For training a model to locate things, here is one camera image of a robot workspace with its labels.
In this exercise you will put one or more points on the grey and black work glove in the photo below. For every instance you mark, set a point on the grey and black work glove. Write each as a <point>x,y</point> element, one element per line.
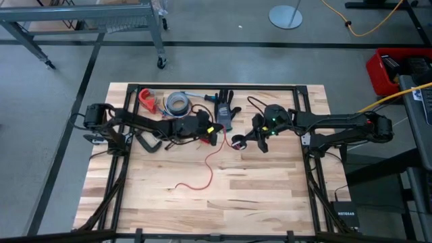
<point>223,114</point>

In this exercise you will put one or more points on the grey metal cart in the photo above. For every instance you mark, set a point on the grey metal cart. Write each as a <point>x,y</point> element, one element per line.
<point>84,11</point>

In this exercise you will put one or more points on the black rectangular device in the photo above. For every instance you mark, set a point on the black rectangular device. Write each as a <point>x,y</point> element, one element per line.
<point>391,65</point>

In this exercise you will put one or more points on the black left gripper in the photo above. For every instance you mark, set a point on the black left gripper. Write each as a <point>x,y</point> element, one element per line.
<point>192,128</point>

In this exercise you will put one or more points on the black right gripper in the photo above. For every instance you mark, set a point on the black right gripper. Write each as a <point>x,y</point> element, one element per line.
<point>273,121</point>

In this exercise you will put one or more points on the black floor stand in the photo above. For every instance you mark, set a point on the black floor stand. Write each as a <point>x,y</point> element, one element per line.
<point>371,5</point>

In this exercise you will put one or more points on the black aluminium extrusion frame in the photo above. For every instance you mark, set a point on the black aluminium extrusion frame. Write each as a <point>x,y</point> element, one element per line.
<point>189,86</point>

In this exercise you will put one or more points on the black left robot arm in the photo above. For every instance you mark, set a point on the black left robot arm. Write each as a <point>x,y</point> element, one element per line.
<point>148,123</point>

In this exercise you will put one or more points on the black C-clamp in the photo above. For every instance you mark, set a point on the black C-clamp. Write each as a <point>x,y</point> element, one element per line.
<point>143,143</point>

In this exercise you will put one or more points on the black Netgear network switch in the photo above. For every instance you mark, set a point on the black Netgear network switch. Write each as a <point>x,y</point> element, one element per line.
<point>346,216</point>

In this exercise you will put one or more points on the red terminal block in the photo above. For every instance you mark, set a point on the red terminal block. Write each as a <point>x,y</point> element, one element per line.
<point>204,139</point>

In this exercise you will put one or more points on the red plastic bin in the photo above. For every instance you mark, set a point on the red plastic bin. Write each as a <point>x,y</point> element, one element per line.
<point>374,74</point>

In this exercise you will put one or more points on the red tape dispenser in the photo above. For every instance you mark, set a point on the red tape dispenser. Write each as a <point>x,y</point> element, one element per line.
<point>146,97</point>

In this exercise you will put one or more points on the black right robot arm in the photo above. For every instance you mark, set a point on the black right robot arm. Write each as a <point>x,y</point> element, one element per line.
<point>337,123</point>

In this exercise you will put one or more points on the blue and black screwdriver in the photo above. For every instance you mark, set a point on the blue and black screwdriver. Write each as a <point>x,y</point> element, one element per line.
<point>210,98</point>

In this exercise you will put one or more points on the grey duct tape roll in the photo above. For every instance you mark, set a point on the grey duct tape roll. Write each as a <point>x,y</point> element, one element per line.
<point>169,103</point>

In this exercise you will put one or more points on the round metal stand base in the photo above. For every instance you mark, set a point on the round metal stand base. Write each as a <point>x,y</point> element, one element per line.
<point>283,18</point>

